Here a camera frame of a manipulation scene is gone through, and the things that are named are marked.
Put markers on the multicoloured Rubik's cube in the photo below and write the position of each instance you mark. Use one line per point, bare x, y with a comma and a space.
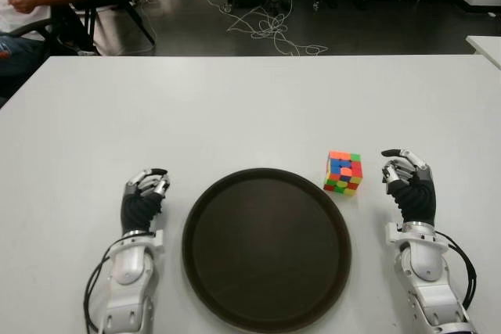
344, 173

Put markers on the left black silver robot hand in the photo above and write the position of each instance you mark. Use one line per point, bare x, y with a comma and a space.
137, 209

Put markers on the white side table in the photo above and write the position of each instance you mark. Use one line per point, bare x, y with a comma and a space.
487, 48

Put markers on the white floor bin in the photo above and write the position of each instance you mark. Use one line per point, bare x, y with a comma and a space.
117, 33

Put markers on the dark brown round plate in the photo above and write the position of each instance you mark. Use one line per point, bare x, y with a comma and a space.
266, 252

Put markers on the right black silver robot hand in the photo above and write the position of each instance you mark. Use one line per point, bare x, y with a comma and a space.
419, 201

